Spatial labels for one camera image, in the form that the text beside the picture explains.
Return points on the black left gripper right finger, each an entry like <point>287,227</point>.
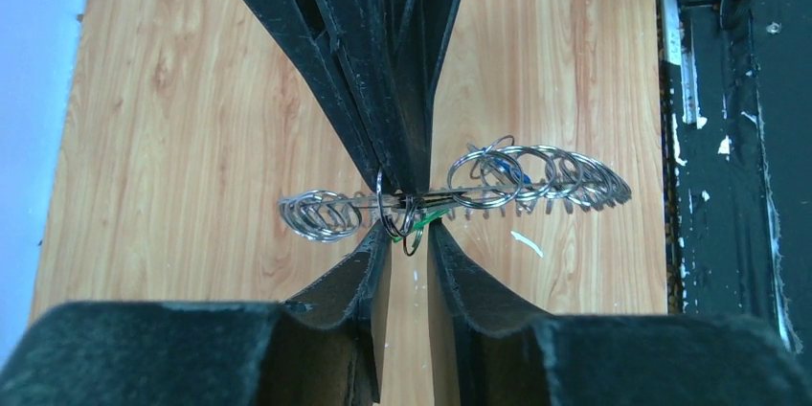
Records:
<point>490,346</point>

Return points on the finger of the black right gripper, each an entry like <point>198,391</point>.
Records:
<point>352,55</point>
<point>412,41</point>

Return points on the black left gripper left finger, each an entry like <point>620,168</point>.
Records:
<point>322,346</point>

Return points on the green key tag with key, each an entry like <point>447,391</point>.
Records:
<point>425,218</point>

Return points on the blue key tag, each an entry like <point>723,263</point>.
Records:
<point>509,172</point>

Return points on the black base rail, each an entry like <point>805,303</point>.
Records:
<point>736,87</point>

